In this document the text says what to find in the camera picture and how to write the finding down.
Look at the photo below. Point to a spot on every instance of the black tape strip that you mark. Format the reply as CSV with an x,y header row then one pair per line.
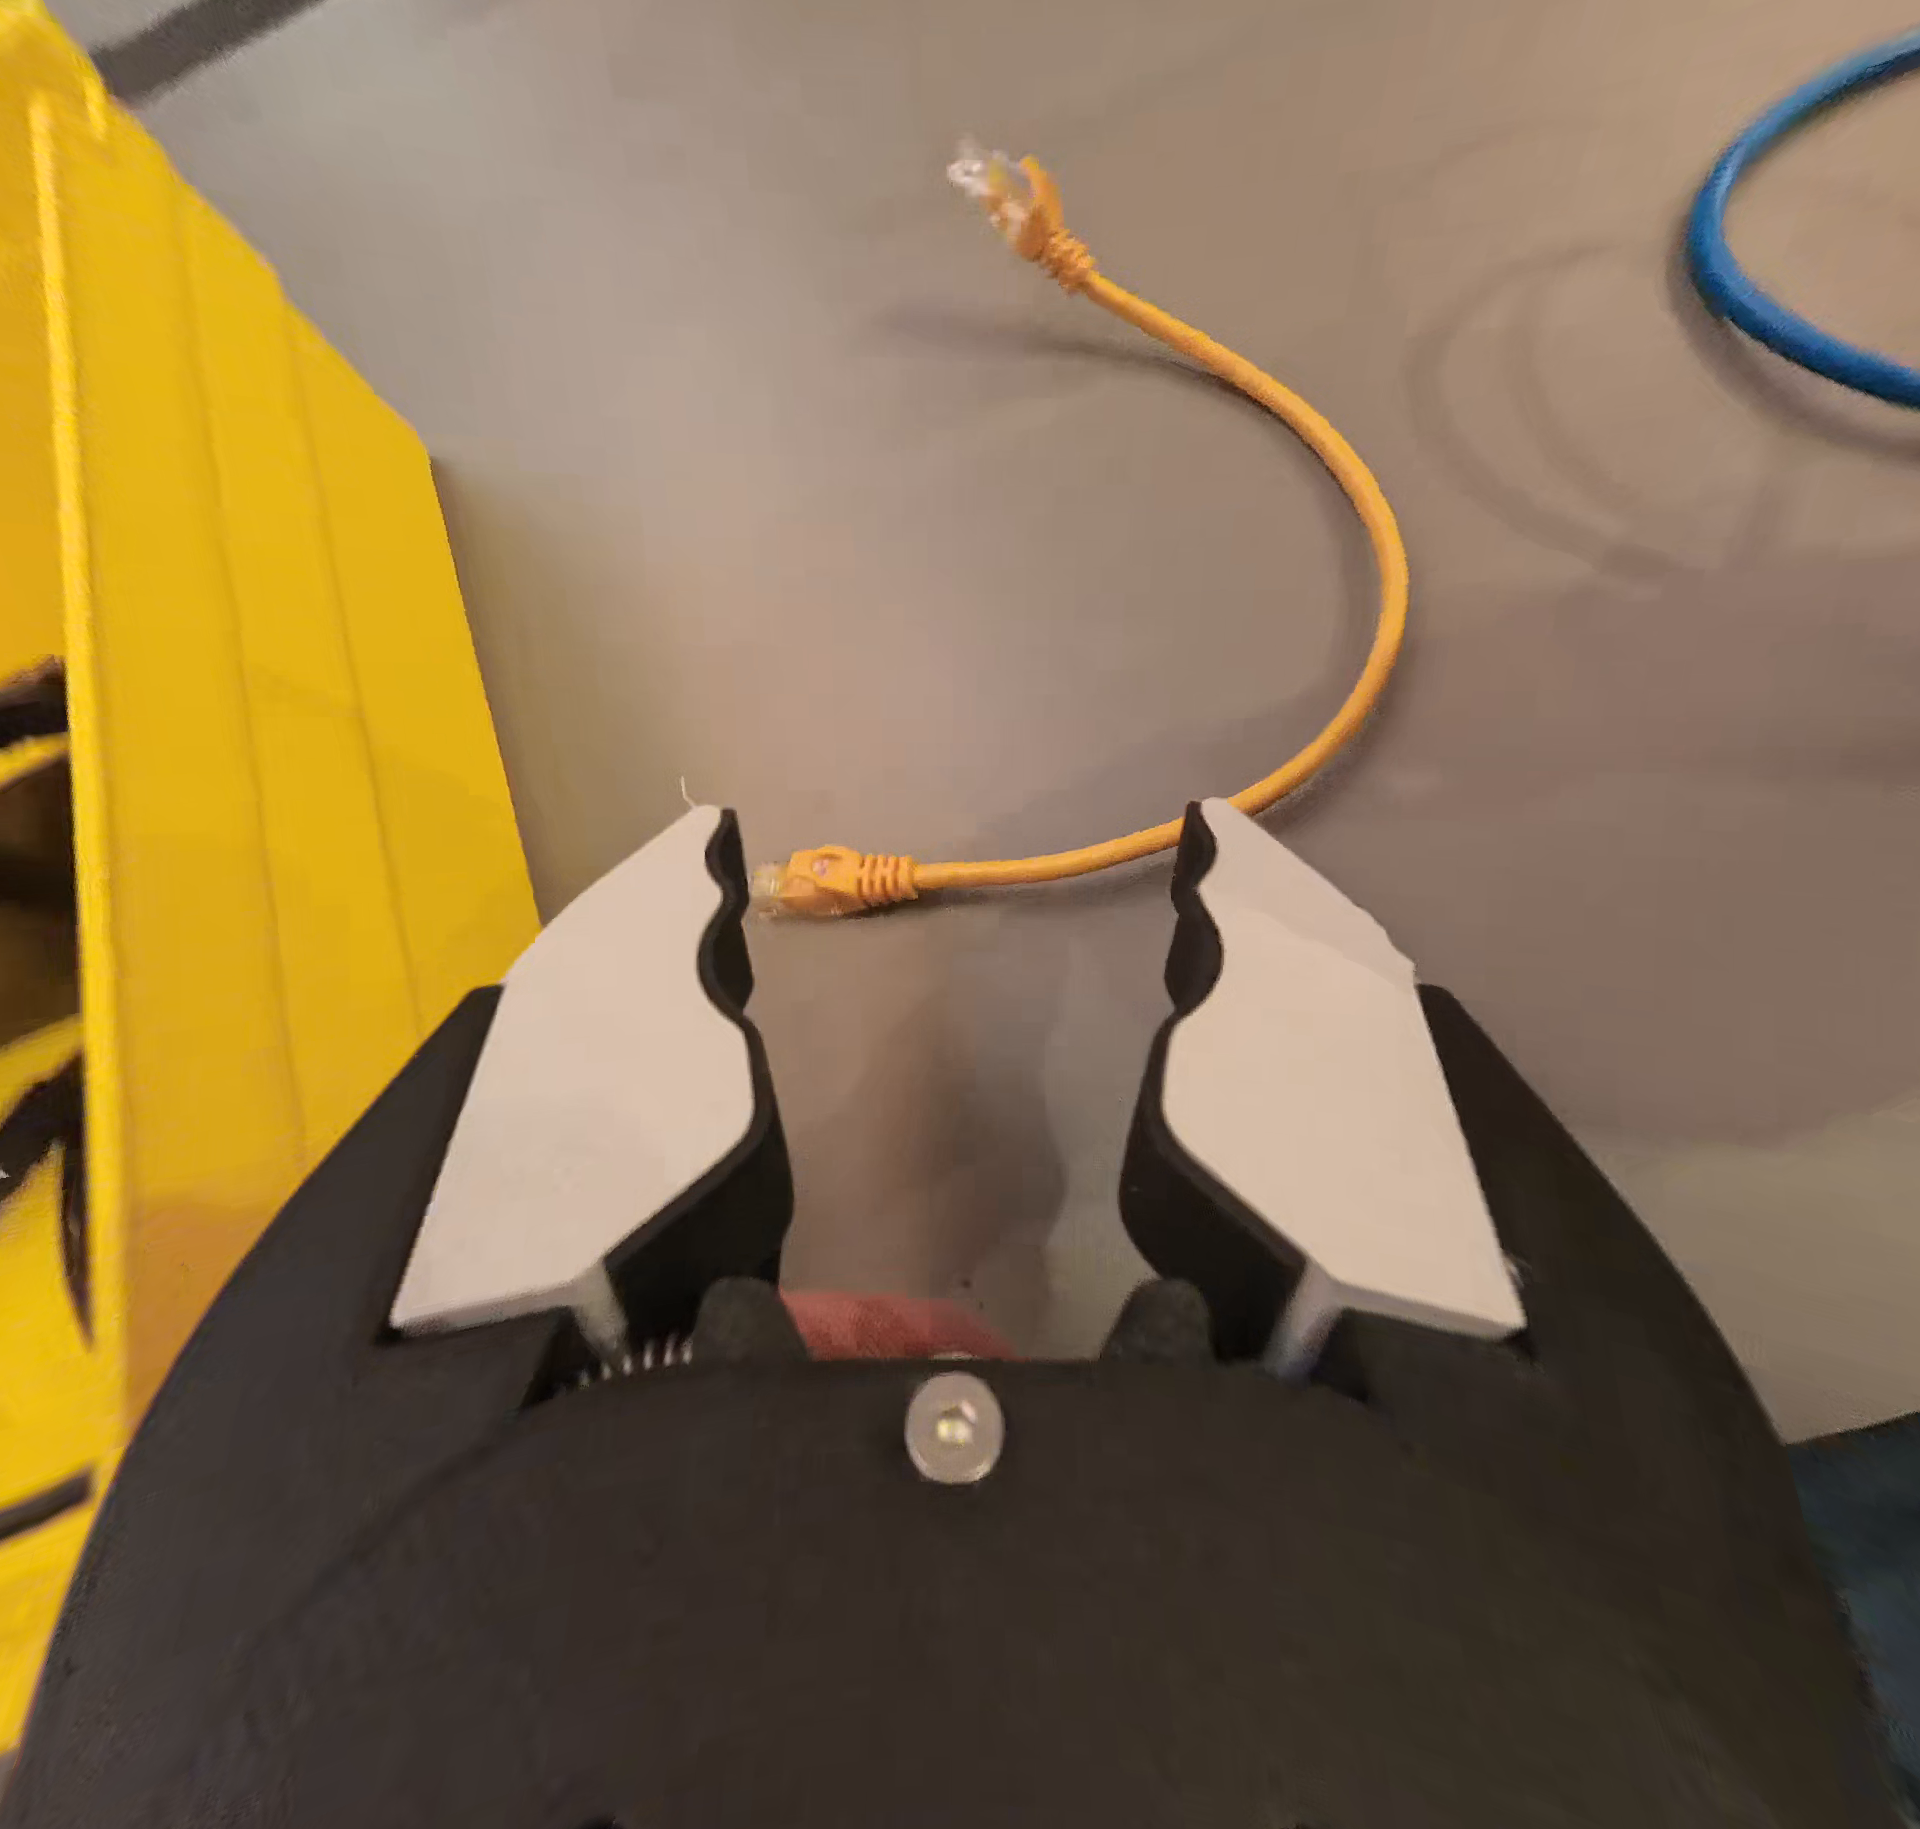
x,y
222,17

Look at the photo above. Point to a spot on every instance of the yellow plastic bin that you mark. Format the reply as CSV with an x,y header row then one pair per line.
x,y
270,805

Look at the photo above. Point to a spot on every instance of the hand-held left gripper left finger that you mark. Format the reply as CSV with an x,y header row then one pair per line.
x,y
600,1107

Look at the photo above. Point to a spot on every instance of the person's blue jeans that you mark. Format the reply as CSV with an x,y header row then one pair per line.
x,y
1879,1591

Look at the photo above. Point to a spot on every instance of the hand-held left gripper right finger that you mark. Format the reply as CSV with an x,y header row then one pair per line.
x,y
1320,1107

